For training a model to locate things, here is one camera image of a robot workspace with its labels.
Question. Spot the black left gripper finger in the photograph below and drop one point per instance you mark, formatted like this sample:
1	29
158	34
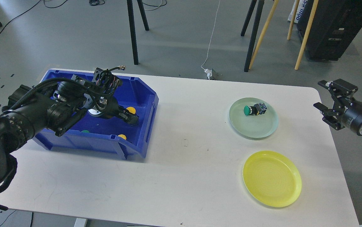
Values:
123	110
131	119

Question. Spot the wooden stick left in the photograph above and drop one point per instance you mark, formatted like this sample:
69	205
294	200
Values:
263	32

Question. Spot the white printed bag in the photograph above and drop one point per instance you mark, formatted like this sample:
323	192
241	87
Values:
299	12

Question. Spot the white power plug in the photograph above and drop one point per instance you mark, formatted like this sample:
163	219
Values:
211	74

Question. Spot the wooden stick middle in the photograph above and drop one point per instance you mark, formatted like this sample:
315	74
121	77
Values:
293	18

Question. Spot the blue plastic bin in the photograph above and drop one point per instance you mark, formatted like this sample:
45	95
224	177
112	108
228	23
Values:
103	132

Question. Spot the black tripod leg right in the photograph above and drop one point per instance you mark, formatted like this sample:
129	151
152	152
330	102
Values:
256	22

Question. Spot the light green plate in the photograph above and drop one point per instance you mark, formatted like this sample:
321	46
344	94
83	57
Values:
254	127

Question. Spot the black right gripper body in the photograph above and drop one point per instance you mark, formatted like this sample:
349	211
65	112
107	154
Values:
350	111

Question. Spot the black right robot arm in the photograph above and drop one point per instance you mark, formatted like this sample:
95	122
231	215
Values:
346	111

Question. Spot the yellow push button front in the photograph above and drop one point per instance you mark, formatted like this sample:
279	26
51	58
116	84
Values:
122	136

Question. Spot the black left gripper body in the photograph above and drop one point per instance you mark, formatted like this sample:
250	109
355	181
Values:
105	108

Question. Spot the yellow plate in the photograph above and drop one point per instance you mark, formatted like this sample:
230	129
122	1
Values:
272	179

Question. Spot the black cabinet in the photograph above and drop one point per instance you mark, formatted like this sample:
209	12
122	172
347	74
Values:
334	27

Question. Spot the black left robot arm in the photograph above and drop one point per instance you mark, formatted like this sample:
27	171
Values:
56	104

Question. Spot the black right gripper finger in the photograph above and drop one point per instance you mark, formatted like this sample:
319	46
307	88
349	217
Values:
340	90
331	117

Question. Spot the yellow push button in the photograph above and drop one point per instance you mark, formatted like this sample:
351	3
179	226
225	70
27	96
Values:
122	136
131	110

